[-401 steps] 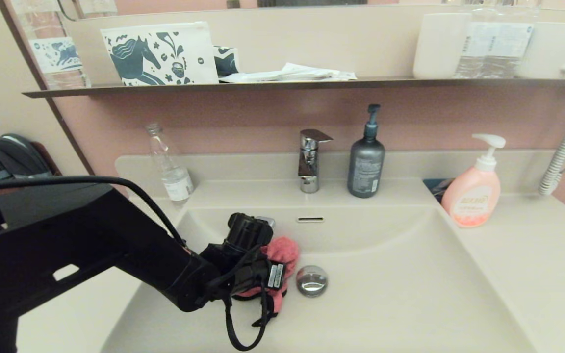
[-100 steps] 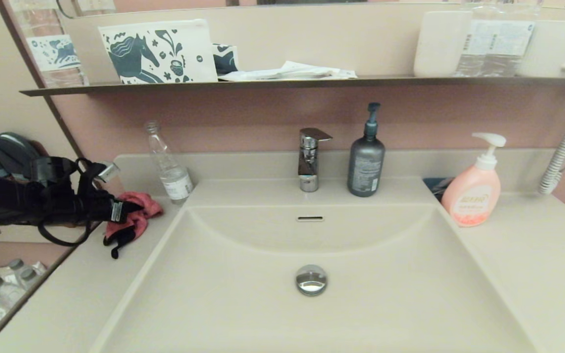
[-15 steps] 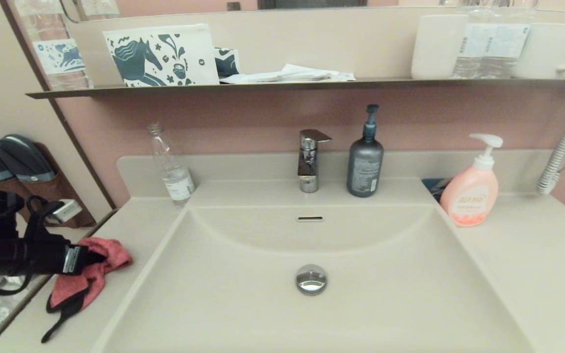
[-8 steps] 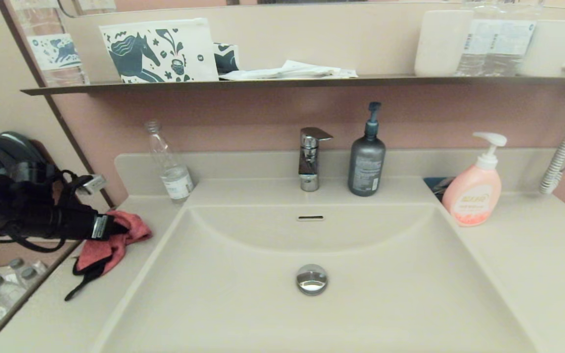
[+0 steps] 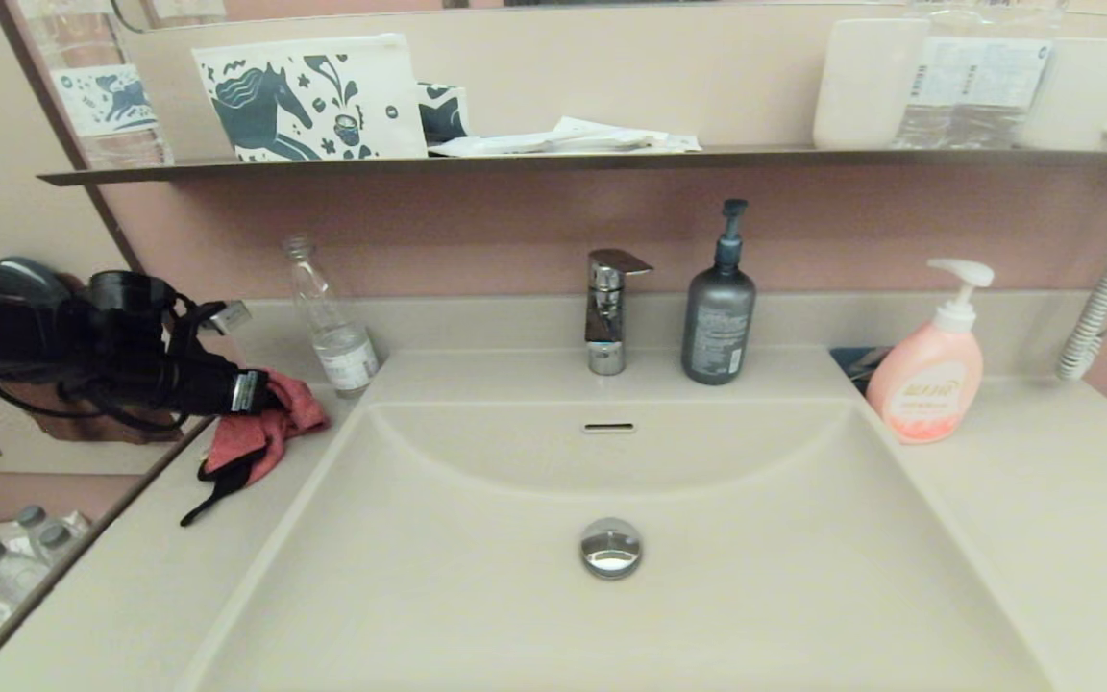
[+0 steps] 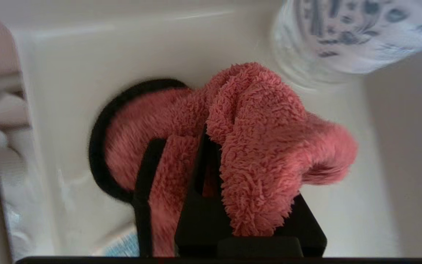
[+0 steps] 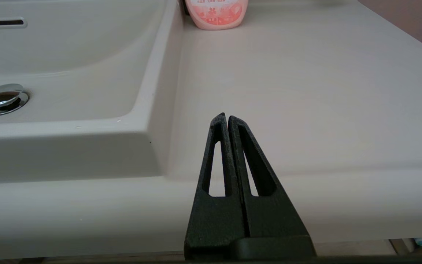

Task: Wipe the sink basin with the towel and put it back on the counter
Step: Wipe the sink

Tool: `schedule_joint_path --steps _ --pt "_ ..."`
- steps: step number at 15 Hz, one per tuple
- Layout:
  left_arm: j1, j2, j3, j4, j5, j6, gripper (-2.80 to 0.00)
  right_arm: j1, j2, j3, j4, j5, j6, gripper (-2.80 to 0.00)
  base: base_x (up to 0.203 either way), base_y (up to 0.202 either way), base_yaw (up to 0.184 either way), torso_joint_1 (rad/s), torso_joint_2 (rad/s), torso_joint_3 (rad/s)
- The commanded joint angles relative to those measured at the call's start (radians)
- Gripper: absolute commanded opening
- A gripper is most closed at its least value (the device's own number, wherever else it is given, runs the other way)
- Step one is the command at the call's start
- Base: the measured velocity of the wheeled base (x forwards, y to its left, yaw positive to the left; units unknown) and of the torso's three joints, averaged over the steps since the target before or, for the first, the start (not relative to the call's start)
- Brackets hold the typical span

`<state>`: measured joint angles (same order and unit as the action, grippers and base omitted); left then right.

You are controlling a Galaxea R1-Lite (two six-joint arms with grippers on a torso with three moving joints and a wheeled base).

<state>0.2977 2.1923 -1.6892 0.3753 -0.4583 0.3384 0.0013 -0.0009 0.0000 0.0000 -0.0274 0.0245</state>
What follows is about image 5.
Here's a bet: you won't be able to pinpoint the pink cloth black trim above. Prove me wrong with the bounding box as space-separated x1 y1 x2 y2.
179 370 331 528

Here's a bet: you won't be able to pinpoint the chrome faucet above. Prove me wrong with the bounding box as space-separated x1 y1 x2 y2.
584 249 654 376

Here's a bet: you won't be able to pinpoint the beige sink basin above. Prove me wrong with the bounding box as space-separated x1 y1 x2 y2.
174 399 1054 692

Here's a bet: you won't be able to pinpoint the slim clear plastic bottle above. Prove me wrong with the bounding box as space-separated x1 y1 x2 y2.
284 235 381 400

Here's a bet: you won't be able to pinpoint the dark grey slipper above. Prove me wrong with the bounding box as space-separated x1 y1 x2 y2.
0 256 72 301

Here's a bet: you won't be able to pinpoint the white pouch blue horse print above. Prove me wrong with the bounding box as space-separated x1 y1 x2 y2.
193 34 430 162

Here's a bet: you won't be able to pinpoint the large clear bottle horse label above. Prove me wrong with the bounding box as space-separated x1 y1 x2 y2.
20 0 175 170

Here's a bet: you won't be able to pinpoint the small blue white pouch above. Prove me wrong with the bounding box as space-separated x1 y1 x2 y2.
417 83 471 145

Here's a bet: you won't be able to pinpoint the chrome drain stopper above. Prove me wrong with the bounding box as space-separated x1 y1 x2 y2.
579 517 645 581

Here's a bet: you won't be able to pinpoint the white paper packets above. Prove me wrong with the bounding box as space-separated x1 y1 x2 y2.
429 116 703 158

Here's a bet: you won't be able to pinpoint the dark grey pump bottle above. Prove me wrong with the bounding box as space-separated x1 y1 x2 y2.
680 199 757 385

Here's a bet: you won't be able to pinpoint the dark blue packet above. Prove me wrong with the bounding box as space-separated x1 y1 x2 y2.
828 346 893 395

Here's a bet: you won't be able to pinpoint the pink soap pump bottle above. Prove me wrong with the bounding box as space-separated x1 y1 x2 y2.
865 258 995 445

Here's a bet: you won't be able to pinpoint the clear bottle white label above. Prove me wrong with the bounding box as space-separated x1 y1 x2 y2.
890 0 977 151
969 0 1066 151

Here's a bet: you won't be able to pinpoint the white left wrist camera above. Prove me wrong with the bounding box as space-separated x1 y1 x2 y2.
194 299 253 338

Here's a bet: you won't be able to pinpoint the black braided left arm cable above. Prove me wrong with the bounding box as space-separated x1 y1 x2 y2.
0 370 185 435

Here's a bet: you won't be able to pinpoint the dark metal wall shelf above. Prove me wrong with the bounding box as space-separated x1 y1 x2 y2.
37 144 1107 187

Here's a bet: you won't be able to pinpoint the white cup without handle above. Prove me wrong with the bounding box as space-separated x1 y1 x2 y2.
811 19 929 151

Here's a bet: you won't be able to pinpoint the white mug with handle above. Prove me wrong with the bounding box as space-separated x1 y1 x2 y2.
1017 37 1107 153

